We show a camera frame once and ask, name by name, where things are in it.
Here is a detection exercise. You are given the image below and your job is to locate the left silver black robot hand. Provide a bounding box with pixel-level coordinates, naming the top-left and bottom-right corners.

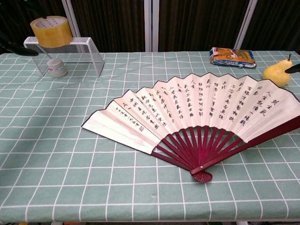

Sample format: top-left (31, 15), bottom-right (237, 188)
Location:
top-left (0, 31), bottom-right (39, 56)

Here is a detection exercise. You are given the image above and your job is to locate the red ribbed paper folding fan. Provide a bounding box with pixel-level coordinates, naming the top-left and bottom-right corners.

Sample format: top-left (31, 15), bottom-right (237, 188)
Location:
top-left (81, 72), bottom-right (300, 183)

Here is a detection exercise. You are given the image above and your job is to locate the yellow pear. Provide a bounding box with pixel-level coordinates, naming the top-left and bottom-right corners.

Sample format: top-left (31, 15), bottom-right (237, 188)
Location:
top-left (262, 53), bottom-right (293, 87)

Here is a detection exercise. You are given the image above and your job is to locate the yellow packing tape roll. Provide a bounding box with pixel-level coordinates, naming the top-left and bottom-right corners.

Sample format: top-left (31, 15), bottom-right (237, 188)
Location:
top-left (30, 15), bottom-right (74, 48)

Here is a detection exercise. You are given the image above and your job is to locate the small white jar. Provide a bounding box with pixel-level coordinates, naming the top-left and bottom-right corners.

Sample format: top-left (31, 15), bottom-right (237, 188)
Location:
top-left (46, 58), bottom-right (68, 78)

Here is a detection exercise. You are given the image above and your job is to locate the orange blue snack packet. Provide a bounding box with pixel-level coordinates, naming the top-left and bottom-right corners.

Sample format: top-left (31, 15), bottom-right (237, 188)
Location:
top-left (209, 47), bottom-right (257, 69)

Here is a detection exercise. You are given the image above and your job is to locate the green checked tablecloth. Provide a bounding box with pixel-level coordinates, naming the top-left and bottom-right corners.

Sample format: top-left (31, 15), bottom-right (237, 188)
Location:
top-left (0, 51), bottom-right (300, 223)

